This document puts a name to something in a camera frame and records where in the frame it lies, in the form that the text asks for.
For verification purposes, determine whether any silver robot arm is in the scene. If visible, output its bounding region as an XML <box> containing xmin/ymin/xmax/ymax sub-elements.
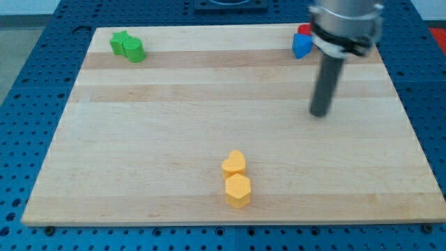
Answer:
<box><xmin>308</xmin><ymin>0</ymin><xmax>384</xmax><ymax>59</ymax></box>

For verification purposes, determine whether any green star block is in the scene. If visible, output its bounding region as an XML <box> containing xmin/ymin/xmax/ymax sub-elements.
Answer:
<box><xmin>109</xmin><ymin>31</ymin><xmax>132</xmax><ymax>57</ymax></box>

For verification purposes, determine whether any blue triangular block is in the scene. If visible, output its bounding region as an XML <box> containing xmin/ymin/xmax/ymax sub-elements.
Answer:
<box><xmin>292</xmin><ymin>33</ymin><xmax>313</xmax><ymax>59</ymax></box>

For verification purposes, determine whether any wooden board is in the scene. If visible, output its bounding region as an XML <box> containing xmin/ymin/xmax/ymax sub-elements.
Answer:
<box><xmin>22</xmin><ymin>24</ymin><xmax>445</xmax><ymax>227</ymax></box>

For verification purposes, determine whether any red block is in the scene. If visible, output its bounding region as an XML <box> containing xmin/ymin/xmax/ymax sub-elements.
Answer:
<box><xmin>297</xmin><ymin>23</ymin><xmax>312</xmax><ymax>36</ymax></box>

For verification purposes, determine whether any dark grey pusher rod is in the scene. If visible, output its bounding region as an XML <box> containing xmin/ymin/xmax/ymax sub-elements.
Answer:
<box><xmin>309</xmin><ymin>53</ymin><xmax>344</xmax><ymax>117</ymax></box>

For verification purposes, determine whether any green cylinder block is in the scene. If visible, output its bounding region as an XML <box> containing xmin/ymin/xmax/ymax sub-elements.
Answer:
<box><xmin>123</xmin><ymin>37</ymin><xmax>146</xmax><ymax>63</ymax></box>

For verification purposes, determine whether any yellow heart block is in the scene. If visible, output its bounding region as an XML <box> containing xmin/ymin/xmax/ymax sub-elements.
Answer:
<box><xmin>222</xmin><ymin>150</ymin><xmax>246</xmax><ymax>180</ymax></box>

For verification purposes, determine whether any yellow hexagon block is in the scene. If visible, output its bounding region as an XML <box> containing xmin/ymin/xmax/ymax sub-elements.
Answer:
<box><xmin>225</xmin><ymin>174</ymin><xmax>251</xmax><ymax>208</ymax></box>

